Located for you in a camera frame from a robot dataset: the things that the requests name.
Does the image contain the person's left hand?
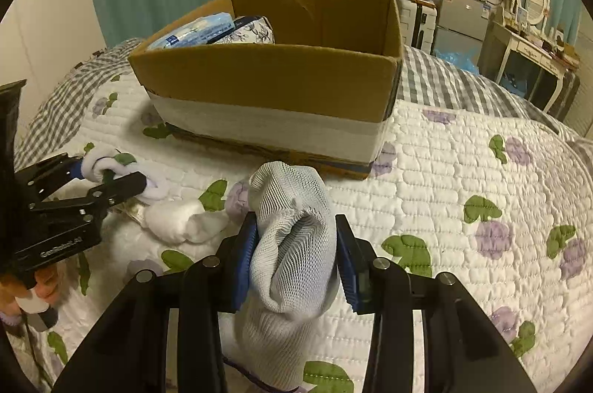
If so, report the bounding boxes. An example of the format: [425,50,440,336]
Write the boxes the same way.
[0,264,62,320]

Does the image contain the white dressing table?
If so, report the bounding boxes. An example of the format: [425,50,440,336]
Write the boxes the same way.
[477,20,580,121]

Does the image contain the blue white tissue pack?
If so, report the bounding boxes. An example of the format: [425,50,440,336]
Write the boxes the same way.
[148,13,234,50]

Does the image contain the white floral quilt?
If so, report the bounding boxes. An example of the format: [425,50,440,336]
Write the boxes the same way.
[13,69,590,393]

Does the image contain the white sock pair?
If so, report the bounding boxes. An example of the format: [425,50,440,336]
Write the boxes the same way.
[143,200,229,244]

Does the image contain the folded paper label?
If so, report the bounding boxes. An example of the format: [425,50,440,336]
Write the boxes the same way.
[112,198,146,225]

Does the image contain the open cardboard box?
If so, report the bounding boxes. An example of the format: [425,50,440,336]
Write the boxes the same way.
[129,0,403,179]

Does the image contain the blue plastic bag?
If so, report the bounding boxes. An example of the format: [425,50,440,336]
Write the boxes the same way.
[433,50,480,76]

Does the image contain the dark patterned tissue pack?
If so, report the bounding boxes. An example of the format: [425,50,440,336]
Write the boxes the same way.
[212,16,275,44]

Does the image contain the white sock with purple trim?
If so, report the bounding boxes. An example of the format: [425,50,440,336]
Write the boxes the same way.
[230,161,338,391]

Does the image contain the dark wooden bedpost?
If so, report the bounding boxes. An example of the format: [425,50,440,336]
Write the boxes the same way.
[0,80,26,183]

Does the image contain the white knotted fabric bundle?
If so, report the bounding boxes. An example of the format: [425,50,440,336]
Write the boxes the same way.
[80,145,169,204]

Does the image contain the white striped suitcase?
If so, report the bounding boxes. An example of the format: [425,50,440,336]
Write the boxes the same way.
[396,0,437,54]

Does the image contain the grey checked bed blanket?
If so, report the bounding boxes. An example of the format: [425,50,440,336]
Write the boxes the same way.
[14,37,142,170]

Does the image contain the small silver refrigerator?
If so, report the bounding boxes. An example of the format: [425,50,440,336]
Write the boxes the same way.
[432,0,488,64]

